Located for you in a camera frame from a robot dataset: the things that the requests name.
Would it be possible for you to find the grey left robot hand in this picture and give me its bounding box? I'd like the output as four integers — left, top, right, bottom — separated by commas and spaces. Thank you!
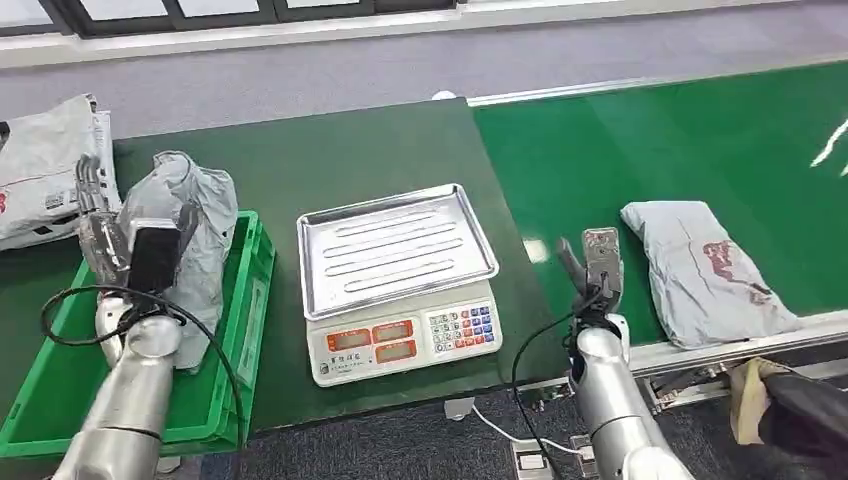
74, 153, 201, 291

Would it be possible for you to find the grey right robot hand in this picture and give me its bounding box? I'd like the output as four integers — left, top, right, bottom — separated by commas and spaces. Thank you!
555, 227, 626, 317

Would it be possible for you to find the grey plastic parcel bag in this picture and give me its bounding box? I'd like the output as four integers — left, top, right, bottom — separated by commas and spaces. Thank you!
118, 150, 239, 374

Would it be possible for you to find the white poly mailer parcel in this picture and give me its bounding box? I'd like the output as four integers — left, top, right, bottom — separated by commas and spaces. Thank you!
0, 93, 102, 231
0, 109, 123, 252

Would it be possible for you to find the grey parcel bag red print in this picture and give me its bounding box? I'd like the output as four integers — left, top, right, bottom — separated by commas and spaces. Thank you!
619, 199, 805, 351

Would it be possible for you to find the green belt conveyor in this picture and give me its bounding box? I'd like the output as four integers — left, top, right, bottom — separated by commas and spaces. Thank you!
466, 59, 848, 411

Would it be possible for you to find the green plastic crate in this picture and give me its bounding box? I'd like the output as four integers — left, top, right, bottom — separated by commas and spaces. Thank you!
0, 209, 277, 460

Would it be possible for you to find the beige cloth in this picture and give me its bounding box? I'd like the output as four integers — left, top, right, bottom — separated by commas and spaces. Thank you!
727, 357, 788, 447

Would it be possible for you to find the electronic scale with steel tray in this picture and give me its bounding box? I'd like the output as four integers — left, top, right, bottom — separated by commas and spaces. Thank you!
295, 182, 504, 390

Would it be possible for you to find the floor power socket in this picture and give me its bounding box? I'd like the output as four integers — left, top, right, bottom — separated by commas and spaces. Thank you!
508, 435, 599, 480

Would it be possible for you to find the black fabric object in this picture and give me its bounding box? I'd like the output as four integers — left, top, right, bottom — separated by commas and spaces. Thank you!
755, 372, 848, 466

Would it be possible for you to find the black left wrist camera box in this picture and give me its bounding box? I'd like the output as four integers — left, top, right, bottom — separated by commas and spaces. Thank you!
127, 218, 182, 294

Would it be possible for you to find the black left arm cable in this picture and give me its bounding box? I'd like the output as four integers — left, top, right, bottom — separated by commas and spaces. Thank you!
40, 284, 247, 453

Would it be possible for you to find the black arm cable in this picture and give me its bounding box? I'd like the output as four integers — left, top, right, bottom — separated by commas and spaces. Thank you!
40, 284, 247, 453
510, 290, 603, 480

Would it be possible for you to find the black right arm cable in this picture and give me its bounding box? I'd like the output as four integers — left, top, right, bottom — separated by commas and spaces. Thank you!
510, 290, 603, 480

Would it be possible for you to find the white power cable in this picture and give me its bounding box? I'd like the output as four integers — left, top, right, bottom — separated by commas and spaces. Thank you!
470, 404, 586, 458

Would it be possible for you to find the black window frame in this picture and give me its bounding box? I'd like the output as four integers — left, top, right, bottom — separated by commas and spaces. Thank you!
0, 0, 465, 39

